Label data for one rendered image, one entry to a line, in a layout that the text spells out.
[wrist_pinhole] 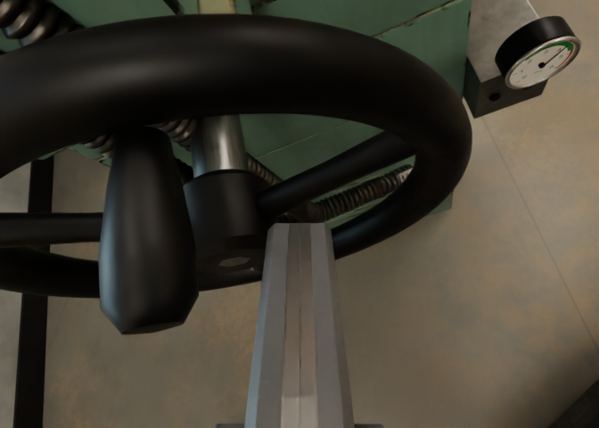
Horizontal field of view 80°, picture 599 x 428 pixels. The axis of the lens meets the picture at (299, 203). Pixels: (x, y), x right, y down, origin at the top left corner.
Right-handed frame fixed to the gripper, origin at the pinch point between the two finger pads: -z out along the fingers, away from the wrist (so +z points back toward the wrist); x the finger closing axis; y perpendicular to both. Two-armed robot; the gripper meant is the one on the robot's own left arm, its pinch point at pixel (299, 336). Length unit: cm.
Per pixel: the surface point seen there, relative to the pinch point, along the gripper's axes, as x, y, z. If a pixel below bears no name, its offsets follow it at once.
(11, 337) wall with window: -99, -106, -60
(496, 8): 22.2, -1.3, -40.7
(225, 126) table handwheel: -4.8, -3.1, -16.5
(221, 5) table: -4.2, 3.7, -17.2
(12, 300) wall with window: -101, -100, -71
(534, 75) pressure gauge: 22.6, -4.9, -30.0
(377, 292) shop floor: 21, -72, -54
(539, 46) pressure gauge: 20.5, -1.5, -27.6
